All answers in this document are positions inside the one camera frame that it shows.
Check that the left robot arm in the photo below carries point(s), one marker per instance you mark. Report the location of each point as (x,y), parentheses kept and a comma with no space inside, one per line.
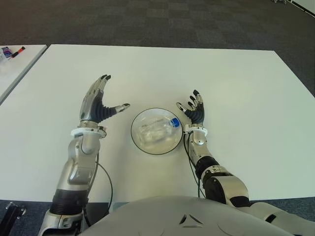
(78,159)

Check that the clear water bottle blue cap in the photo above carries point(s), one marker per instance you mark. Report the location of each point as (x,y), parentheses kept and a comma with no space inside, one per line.
(157,130)

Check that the red black marker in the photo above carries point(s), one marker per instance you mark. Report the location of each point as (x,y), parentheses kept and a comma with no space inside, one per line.
(18,51)

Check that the small blue packet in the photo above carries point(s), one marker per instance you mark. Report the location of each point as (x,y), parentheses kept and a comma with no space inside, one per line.
(7,52)

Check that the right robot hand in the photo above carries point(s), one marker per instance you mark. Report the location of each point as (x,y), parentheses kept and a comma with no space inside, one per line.
(197,114)

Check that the grey robot torso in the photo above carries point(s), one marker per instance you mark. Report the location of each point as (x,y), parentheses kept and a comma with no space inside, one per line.
(172,216)

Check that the clear plastic bag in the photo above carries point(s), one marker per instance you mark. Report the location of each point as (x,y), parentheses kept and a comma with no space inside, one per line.
(3,64)

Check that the small pale floor object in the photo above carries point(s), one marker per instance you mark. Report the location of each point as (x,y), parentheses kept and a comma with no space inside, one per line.
(278,1)

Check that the black wheeled stand base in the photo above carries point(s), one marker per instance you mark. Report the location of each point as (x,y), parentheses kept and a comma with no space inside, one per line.
(14,212)

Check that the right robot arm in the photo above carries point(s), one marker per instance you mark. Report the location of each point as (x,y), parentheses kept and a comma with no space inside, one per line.
(199,140)

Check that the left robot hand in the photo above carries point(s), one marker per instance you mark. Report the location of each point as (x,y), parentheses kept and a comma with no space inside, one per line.
(94,108)

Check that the white plate black rim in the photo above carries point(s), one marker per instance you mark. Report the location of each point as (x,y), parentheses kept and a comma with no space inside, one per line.
(157,131)

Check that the white board edge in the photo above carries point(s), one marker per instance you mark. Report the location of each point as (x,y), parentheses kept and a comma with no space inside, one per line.
(306,4)

